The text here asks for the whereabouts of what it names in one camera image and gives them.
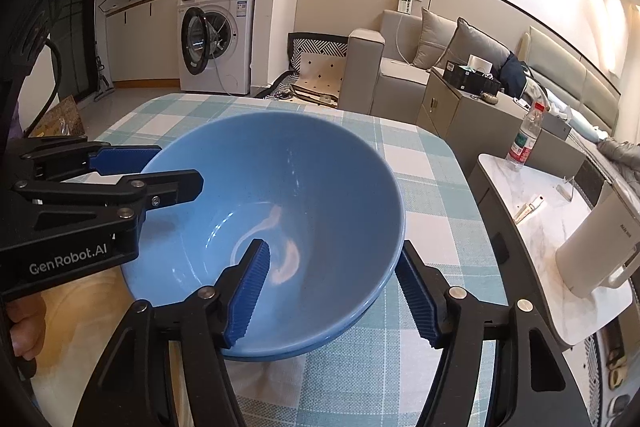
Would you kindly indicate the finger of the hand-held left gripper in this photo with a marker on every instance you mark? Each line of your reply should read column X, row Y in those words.
column 175, row 187
column 125, row 159

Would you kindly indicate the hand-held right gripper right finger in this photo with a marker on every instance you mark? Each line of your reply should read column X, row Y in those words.
column 420, row 302

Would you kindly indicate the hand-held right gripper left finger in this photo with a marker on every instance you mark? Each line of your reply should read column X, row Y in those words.
column 247, row 297

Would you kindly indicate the large cream plate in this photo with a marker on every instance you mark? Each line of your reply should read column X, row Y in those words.
column 85, row 322

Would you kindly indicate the light blue bowl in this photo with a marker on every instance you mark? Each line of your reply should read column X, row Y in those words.
column 300, row 167

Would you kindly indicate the person's left hand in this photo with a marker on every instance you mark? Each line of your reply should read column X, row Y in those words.
column 27, row 327

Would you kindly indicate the brown patterned gift bag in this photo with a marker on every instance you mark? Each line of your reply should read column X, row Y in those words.
column 65, row 117

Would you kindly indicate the white floor mop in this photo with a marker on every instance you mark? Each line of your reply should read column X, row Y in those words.
column 105, row 87

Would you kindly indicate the white kitchen counter cabinet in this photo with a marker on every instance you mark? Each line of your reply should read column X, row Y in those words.
column 145, row 37

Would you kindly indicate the black glass door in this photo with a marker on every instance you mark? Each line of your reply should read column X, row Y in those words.
column 82, row 32

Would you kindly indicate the white washing machine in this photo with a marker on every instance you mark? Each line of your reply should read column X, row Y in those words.
column 235, row 57

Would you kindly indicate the striped black white cushion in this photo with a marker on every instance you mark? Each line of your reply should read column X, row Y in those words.
column 277, row 87

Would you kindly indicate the white marble table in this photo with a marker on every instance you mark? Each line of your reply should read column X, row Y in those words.
column 530, row 187

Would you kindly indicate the checked teal tablecloth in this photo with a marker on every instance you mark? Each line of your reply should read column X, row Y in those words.
column 350, row 147

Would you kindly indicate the beige diamond print cushion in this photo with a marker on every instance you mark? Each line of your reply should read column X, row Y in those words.
column 320, row 74

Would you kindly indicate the white electric kettle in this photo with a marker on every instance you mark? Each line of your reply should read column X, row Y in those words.
column 595, row 237

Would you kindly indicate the beige side cabinet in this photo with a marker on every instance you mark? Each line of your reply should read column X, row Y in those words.
column 450, row 117

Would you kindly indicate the plastic water bottle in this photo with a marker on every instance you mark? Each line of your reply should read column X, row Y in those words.
column 522, row 142

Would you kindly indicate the black white geometric cushion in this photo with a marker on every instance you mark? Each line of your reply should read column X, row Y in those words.
column 325, row 48

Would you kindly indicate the beige sofa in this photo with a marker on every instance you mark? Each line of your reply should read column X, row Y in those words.
column 360, row 72

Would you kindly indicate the black box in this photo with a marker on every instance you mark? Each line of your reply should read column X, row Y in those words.
column 467, row 81

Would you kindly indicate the navy cloth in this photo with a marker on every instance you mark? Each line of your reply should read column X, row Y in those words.
column 512, row 74

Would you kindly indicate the white tissue box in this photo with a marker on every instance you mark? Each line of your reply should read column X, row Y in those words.
column 480, row 63

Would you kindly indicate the grey puffer jacket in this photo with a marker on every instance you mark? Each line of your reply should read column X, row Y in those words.
column 620, row 154

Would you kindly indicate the grey sofa cushion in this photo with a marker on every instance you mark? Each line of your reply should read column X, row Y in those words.
column 435, row 39
column 475, row 42

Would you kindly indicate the padded headboard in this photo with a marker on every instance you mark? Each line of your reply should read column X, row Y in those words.
column 565, row 62

